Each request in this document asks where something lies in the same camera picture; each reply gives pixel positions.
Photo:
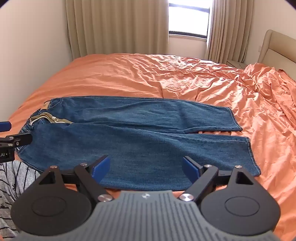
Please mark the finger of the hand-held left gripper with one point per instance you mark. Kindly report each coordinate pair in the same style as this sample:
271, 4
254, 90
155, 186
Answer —
4, 126
22, 139

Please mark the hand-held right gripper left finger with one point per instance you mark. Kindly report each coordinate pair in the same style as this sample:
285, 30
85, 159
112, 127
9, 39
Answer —
101, 168

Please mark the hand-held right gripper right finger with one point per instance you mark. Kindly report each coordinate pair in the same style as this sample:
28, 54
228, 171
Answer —
191, 168

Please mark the blue denim pants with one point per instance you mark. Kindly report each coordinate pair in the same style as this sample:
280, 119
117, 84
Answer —
138, 143

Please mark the person's grey patterned clothing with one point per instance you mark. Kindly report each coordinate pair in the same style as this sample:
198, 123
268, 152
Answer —
13, 185

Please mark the orange bed sheet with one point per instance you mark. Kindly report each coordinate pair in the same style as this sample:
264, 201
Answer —
115, 76

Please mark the crumpled orange duvet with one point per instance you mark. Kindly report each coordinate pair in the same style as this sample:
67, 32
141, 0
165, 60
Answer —
272, 92

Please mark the beige nightstand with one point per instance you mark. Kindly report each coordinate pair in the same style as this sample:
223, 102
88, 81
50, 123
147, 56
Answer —
235, 63

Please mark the narrow beige curtain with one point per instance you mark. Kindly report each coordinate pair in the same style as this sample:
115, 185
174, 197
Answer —
226, 30

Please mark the wide beige curtain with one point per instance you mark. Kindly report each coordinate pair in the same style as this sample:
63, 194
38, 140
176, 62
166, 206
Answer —
115, 25

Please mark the beige padded headboard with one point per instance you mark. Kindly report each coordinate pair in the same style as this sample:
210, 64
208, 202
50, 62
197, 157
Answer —
277, 48

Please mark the window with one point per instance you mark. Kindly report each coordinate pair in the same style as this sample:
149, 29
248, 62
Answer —
189, 16

